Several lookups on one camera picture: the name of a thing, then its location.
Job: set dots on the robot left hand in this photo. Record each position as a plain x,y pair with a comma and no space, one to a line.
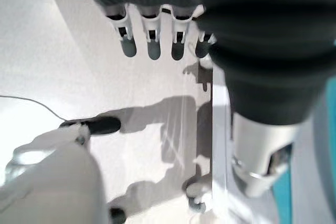
262,37

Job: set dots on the white medical cart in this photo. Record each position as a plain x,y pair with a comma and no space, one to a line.
220,129

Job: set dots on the cart caster wheel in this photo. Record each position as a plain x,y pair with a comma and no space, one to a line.
197,200

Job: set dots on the robot left foot black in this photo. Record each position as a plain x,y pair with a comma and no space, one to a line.
102,125

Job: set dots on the robot foot black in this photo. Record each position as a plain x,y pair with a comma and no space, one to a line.
117,216
102,125

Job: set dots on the robot right foot black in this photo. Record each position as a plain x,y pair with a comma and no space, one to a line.
117,216

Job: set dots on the robot left leg silver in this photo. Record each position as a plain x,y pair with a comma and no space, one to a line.
52,182

